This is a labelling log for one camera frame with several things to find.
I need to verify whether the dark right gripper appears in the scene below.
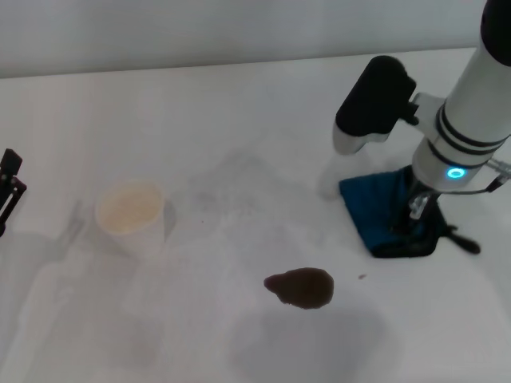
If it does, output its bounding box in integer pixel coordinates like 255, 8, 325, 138
393, 175, 439, 235

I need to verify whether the blue rag with black edging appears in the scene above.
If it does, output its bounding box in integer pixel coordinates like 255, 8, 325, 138
339, 167, 482, 259

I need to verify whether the white paper cup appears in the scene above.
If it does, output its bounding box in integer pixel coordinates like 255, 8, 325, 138
94, 179, 167, 260

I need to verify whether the dark brown liquid stain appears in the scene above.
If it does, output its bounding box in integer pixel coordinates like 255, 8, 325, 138
263, 267, 335, 310

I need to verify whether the thin grey wrist cable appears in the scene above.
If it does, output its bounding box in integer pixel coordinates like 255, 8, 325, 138
438, 157, 511, 196

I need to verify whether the black white wrist camera housing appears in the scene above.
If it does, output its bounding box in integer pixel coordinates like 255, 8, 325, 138
333, 55, 419, 156

